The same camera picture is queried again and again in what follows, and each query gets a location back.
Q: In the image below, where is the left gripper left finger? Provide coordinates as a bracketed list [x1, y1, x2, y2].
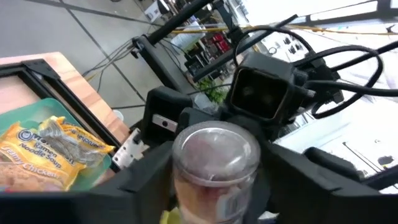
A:
[93, 141, 175, 224]

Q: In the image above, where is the clear glass spice jar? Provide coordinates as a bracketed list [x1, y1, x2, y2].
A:
[172, 120, 261, 224]

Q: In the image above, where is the light green plastic tray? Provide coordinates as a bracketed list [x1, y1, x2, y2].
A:
[0, 98, 113, 192]

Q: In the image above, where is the black table frame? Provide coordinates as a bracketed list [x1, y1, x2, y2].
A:
[0, 58, 123, 147]

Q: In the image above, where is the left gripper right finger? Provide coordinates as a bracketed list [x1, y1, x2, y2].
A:
[260, 141, 382, 224]

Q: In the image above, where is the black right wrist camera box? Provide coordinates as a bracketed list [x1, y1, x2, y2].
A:
[229, 52, 313, 123]

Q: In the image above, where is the bundle of floor cables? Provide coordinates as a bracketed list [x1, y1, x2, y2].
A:
[81, 39, 139, 93]

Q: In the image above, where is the yellow creamy chicken ramen packet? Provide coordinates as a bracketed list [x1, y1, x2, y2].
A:
[0, 121, 88, 192]

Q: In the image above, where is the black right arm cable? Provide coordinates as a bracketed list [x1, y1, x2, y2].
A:
[233, 26, 398, 121]

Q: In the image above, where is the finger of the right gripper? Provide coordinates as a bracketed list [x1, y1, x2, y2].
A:
[303, 146, 365, 183]
[141, 86, 194, 147]

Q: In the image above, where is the green potted plant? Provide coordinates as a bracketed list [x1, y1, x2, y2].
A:
[198, 79, 228, 104]

